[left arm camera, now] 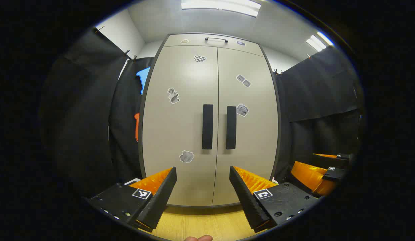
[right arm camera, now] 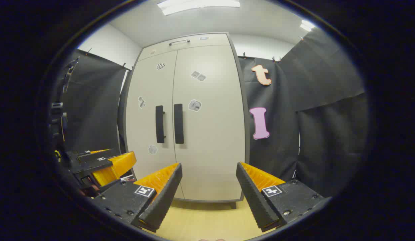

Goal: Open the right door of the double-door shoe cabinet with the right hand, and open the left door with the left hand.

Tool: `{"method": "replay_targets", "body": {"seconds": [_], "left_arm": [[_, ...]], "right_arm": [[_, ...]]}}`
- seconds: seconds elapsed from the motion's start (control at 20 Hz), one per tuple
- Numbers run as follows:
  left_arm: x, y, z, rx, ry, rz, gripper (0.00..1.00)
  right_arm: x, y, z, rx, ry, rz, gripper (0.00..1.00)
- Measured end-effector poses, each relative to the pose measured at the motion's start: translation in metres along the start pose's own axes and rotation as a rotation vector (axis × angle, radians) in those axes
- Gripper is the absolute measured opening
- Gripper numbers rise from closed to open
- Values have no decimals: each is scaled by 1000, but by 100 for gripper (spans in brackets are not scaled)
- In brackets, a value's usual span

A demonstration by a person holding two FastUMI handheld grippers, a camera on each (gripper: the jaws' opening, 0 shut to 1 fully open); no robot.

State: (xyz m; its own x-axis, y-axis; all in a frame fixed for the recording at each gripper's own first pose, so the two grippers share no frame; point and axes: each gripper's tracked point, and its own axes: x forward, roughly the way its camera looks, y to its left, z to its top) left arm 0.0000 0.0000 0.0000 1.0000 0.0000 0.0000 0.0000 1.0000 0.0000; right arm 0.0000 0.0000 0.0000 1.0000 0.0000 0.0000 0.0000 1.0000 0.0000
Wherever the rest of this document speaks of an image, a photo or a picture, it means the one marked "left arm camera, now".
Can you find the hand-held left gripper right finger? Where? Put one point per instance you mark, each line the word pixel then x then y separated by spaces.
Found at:
pixel 246 197

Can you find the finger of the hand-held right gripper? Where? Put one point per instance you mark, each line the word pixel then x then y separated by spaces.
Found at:
pixel 331 161
pixel 307 175

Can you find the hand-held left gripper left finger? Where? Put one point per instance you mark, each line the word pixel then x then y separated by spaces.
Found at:
pixel 162 195

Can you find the beige cabinet door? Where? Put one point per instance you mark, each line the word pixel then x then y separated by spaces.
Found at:
pixel 254 140
pixel 180 127

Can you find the beige double-door shoe cabinet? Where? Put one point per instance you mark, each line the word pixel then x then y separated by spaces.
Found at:
pixel 194 40

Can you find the printed paper sheet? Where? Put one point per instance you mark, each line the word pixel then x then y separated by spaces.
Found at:
pixel 132 181

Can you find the small ceiling light panel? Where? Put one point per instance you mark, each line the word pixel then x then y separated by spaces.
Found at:
pixel 317 42

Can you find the long ceiling light panel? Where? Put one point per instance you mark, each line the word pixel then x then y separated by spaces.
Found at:
pixel 220 6

